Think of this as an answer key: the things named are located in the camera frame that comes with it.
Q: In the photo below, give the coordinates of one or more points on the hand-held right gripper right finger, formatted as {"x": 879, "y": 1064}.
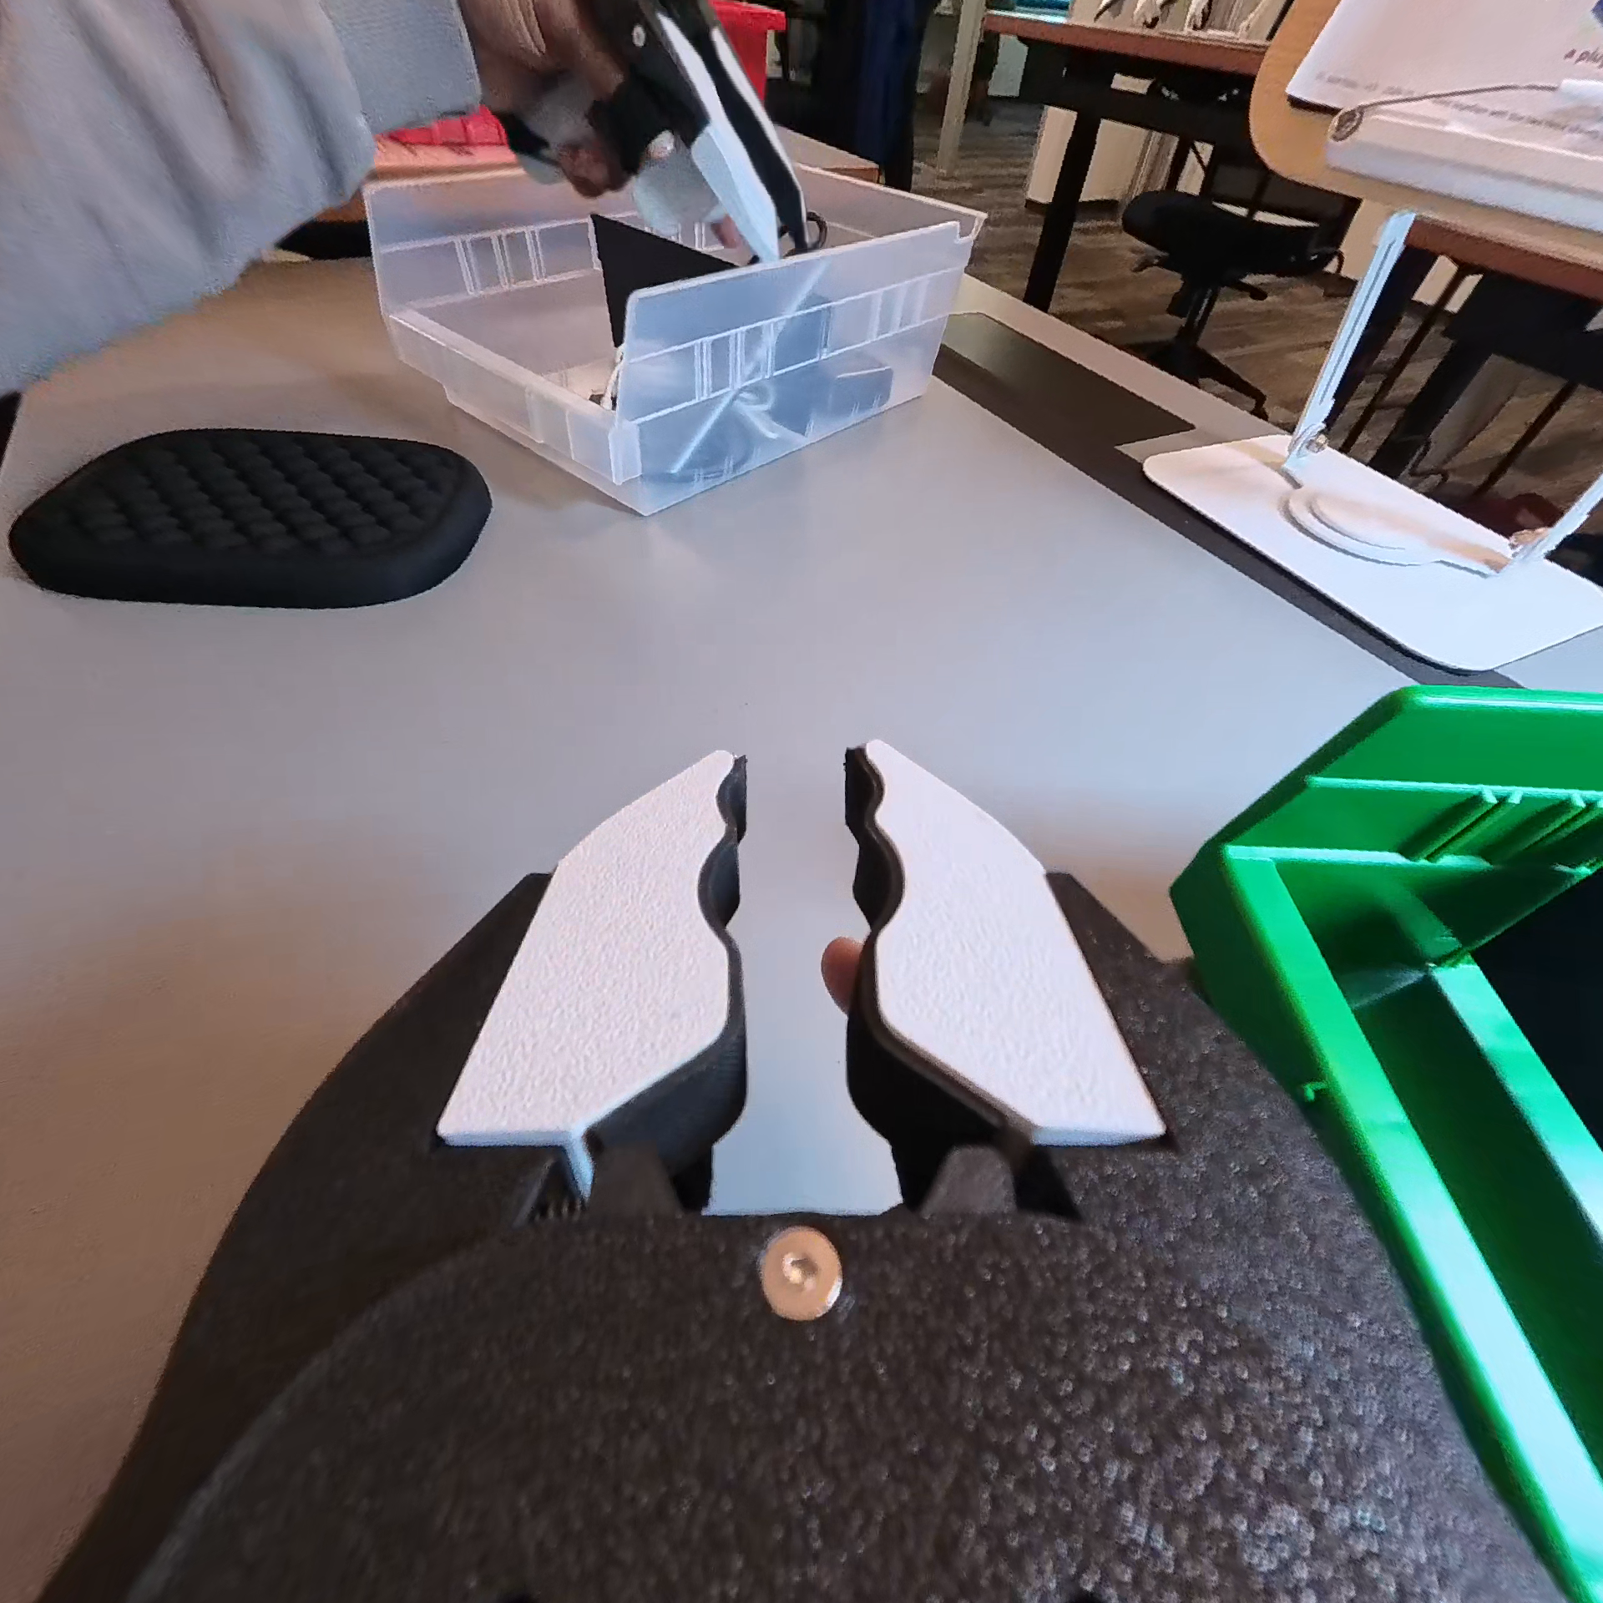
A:
{"x": 1002, "y": 1003}

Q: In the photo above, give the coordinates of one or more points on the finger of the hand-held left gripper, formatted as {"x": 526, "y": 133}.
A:
{"x": 738, "y": 188}
{"x": 719, "y": 100}

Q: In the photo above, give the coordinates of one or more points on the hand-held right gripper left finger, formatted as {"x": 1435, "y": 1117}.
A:
{"x": 601, "y": 990}

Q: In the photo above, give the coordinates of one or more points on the slim black USB hub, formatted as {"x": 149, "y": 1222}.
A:
{"x": 826, "y": 377}

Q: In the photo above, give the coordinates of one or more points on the clear plastic bin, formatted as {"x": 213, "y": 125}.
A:
{"x": 500, "y": 314}

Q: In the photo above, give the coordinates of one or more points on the green plastic bin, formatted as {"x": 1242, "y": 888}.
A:
{"x": 1378, "y": 1066}

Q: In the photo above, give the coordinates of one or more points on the person's left forearm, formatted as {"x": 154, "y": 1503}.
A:
{"x": 162, "y": 163}

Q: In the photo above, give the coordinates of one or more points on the person's left hand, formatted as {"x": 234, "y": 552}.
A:
{"x": 538, "y": 45}

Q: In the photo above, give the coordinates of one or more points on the person's right hand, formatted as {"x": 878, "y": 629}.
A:
{"x": 841, "y": 974}

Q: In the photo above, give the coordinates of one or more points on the red ribbed plastic bin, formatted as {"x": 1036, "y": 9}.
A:
{"x": 744, "y": 37}

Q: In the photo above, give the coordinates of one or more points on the black divider panel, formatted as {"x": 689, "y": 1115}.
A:
{"x": 645, "y": 270}
{"x": 1553, "y": 990}

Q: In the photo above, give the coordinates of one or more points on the wooden desk with black legs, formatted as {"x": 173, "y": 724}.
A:
{"x": 1126, "y": 45}
{"x": 1502, "y": 251}

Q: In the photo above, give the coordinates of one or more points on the black office chair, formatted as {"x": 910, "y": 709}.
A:
{"x": 1213, "y": 232}

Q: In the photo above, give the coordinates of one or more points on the black padded cushion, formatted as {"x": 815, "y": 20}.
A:
{"x": 250, "y": 520}

